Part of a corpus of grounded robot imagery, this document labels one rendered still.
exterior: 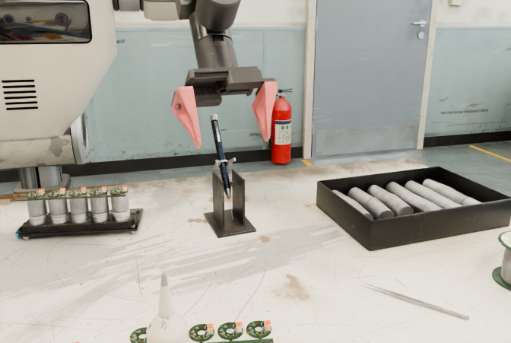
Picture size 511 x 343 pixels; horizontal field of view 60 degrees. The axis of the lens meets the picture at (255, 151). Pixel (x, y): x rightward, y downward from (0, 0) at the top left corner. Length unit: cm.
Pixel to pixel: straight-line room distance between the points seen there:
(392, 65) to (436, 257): 312
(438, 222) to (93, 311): 45
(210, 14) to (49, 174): 62
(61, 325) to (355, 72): 321
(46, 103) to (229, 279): 61
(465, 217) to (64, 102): 77
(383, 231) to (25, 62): 74
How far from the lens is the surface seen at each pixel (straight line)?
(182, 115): 63
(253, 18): 328
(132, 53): 317
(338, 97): 351
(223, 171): 66
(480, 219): 72
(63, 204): 67
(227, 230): 65
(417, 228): 65
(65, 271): 60
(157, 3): 104
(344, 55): 348
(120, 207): 65
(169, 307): 38
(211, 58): 63
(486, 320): 54
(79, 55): 99
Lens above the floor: 104
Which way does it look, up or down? 16 degrees down
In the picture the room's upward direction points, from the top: straight up
